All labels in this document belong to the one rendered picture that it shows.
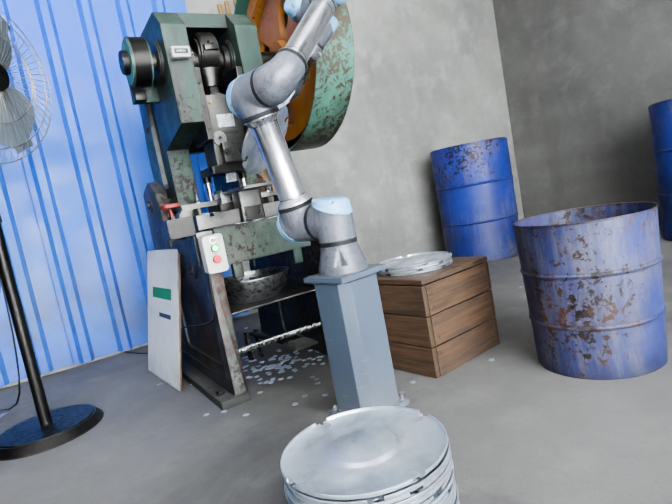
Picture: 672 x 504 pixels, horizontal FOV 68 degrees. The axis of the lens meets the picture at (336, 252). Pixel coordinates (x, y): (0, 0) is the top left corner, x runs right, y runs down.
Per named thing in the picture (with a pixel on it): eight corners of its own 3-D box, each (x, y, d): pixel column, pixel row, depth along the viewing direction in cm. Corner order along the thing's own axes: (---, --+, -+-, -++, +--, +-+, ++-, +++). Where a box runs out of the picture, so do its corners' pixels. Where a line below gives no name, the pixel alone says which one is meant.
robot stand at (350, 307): (410, 402, 156) (386, 263, 152) (370, 428, 145) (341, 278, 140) (369, 392, 171) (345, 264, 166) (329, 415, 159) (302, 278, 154)
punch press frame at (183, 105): (331, 323, 210) (268, -6, 195) (236, 356, 188) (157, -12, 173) (259, 306, 277) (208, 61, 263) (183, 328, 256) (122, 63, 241)
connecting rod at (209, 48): (239, 109, 204) (222, 24, 200) (210, 111, 198) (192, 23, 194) (223, 121, 222) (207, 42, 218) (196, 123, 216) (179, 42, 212)
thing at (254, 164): (246, 189, 188) (244, 188, 188) (288, 145, 203) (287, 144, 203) (240, 130, 164) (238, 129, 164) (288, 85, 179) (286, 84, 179)
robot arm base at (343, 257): (378, 264, 152) (372, 233, 151) (342, 276, 142) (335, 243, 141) (345, 265, 163) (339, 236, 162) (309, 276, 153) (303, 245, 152)
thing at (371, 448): (484, 439, 82) (484, 435, 81) (340, 528, 66) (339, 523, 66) (378, 397, 106) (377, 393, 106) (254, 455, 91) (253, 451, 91)
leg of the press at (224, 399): (252, 399, 184) (200, 157, 174) (223, 411, 178) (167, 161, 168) (187, 355, 263) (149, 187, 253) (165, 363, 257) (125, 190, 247)
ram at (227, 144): (255, 159, 205) (240, 86, 202) (220, 163, 197) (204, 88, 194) (240, 165, 220) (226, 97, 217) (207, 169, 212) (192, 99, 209)
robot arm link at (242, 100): (314, 246, 153) (246, 68, 137) (282, 249, 163) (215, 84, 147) (337, 230, 161) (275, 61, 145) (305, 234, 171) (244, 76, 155)
